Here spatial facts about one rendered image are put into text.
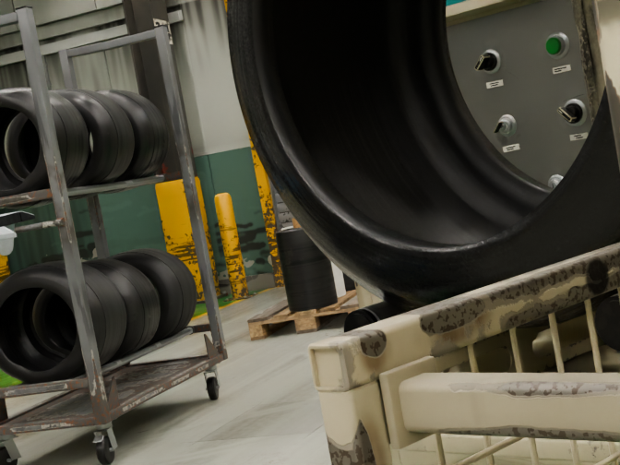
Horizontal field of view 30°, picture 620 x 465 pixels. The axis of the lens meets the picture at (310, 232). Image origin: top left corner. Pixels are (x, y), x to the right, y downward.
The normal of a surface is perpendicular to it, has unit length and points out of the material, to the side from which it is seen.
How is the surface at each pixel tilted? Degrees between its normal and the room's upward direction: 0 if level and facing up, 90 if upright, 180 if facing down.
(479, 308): 90
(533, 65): 90
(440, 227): 42
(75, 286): 90
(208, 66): 90
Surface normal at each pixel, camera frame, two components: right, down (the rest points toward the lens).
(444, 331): 0.69, -0.09
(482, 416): -0.70, 0.16
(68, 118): 0.82, -0.43
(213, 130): -0.39, 0.12
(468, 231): -0.04, -0.66
